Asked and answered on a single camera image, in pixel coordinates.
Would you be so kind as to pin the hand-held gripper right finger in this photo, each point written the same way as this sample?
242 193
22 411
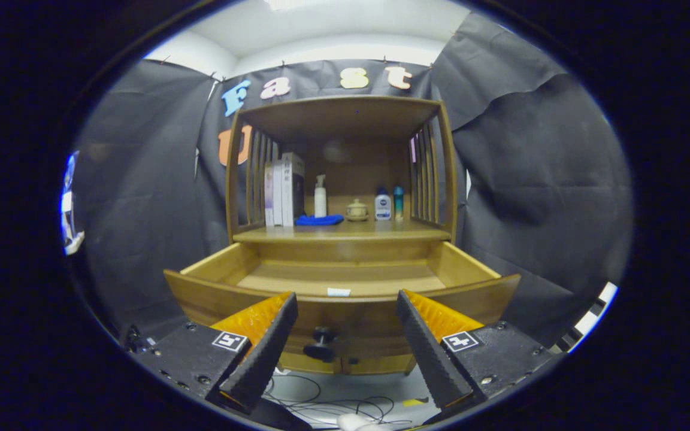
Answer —
432 362

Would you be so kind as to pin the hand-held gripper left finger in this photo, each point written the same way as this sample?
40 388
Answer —
264 356

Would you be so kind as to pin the wooden cabinet door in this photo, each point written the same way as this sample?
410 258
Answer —
297 363
387 364

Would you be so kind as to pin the wooden countertop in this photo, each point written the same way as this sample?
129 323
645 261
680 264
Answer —
375 231

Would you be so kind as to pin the wooden cabinet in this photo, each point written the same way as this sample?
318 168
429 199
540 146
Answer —
369 167

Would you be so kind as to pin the yellow floor tape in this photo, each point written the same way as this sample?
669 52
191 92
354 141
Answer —
414 402

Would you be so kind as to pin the white rounded object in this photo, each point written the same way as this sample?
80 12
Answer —
357 422

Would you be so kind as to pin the blue cloth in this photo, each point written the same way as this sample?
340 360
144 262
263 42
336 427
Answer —
320 220

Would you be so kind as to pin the purple book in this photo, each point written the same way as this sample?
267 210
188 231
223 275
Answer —
268 197

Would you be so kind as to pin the white book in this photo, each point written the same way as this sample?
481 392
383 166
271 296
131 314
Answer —
277 197

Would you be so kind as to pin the white bottle with blue cap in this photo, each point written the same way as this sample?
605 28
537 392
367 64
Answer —
383 208

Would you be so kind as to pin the teal bottle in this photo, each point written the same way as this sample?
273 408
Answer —
399 203

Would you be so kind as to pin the white pump bottle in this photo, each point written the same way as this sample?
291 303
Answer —
320 203

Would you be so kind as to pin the grey portrait cover book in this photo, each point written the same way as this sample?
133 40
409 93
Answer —
290 194

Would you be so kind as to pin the lidded tea bowl with saucer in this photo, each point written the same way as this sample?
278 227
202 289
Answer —
357 211

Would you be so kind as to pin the black and white board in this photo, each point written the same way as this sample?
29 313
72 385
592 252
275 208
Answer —
593 311

